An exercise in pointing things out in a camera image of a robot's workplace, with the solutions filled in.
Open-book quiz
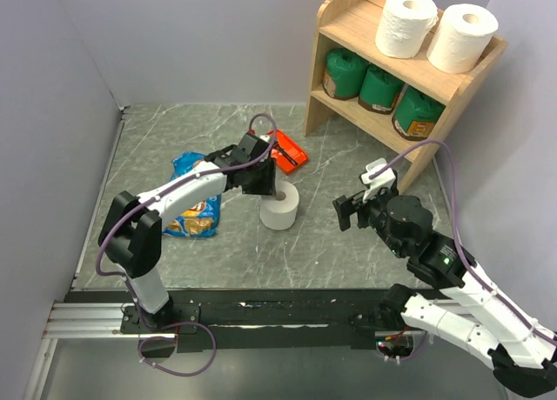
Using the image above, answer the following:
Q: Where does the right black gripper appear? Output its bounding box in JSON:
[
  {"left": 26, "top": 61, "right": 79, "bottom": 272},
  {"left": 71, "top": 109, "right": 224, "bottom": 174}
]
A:
[{"left": 330, "top": 182, "right": 405, "bottom": 257}]

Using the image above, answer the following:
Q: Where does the white paper roll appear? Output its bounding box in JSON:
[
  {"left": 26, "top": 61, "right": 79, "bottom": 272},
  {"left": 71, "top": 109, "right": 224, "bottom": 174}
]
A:
[
  {"left": 426, "top": 3, "right": 499, "bottom": 74},
  {"left": 259, "top": 180, "right": 299, "bottom": 230},
  {"left": 375, "top": 0, "right": 438, "bottom": 59}
]

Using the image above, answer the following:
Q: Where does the green roll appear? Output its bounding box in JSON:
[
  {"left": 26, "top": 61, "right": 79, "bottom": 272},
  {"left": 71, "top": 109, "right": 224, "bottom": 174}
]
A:
[
  {"left": 358, "top": 64, "right": 405, "bottom": 115},
  {"left": 392, "top": 86, "right": 446, "bottom": 141},
  {"left": 322, "top": 48, "right": 369, "bottom": 100}
]

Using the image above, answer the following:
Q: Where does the white paper roll front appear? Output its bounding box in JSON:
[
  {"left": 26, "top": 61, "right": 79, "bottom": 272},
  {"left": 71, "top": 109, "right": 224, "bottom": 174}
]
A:
[{"left": 375, "top": 0, "right": 438, "bottom": 59}]

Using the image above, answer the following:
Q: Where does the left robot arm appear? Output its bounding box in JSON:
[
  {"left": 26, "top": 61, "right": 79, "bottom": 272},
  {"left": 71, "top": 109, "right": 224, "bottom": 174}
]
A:
[{"left": 98, "top": 131, "right": 276, "bottom": 332}]

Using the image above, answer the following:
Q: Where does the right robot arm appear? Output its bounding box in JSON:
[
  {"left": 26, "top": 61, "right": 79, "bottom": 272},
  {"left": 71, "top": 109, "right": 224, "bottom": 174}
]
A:
[{"left": 332, "top": 188, "right": 556, "bottom": 398}]

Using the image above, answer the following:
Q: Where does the wooden two-tier shelf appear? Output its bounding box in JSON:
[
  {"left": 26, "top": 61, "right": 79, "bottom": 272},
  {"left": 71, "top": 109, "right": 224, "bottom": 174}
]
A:
[{"left": 303, "top": 0, "right": 509, "bottom": 195}]

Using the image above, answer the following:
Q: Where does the orange razor box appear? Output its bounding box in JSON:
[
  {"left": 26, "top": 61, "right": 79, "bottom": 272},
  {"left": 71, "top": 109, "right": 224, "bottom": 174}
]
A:
[{"left": 271, "top": 130, "right": 309, "bottom": 176}]

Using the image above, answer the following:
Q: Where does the black razor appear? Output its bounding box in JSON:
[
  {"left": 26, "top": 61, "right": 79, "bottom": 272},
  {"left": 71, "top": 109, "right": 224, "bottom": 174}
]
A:
[{"left": 274, "top": 143, "right": 298, "bottom": 166}]

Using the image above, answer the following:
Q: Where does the blue chips bag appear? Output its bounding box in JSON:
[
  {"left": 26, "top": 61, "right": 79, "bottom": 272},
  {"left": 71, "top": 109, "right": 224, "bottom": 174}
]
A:
[{"left": 163, "top": 151, "right": 221, "bottom": 238}]

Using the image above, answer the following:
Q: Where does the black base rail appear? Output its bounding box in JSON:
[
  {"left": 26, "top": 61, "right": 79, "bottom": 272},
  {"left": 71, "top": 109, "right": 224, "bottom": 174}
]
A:
[{"left": 119, "top": 288, "right": 432, "bottom": 354}]

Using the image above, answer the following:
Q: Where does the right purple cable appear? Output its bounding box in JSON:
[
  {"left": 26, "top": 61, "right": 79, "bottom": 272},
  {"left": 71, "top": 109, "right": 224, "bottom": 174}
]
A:
[{"left": 369, "top": 138, "right": 557, "bottom": 344}]

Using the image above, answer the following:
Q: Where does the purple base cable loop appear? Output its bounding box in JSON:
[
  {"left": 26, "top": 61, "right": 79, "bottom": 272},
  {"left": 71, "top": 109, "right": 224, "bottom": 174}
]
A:
[{"left": 138, "top": 334, "right": 179, "bottom": 370}]

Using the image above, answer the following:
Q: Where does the aluminium frame rail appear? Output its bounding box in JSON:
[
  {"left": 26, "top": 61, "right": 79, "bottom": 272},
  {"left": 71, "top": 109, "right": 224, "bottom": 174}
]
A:
[{"left": 43, "top": 303, "right": 128, "bottom": 339}]

